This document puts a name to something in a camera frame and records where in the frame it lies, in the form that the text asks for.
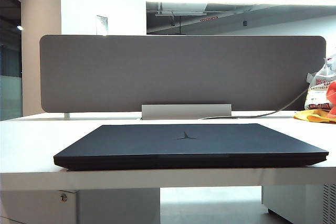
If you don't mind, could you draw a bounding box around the black Lenovo gaming laptop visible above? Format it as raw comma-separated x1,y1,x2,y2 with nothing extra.
53,123,330,172

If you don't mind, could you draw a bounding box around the white drawer cabinet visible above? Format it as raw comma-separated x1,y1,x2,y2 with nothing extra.
0,188,161,224

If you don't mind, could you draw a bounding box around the gray fabric desk divider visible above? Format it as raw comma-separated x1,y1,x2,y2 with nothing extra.
39,34,327,113

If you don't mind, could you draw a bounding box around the paper notice on wall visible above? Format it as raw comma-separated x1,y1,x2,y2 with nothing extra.
96,15,109,36

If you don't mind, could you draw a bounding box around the gray power cable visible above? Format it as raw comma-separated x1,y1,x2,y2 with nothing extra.
199,87,309,120

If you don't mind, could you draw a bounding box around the white cabinet with vent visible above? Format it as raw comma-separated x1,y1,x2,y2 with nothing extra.
261,184,336,224

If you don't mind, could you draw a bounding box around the yellow cloth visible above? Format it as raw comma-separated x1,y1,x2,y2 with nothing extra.
293,108,336,124

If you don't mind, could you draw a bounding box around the white plastic bag red print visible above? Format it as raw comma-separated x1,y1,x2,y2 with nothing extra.
304,53,336,111

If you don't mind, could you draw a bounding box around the orange-red soft object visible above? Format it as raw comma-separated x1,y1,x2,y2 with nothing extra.
325,81,336,120

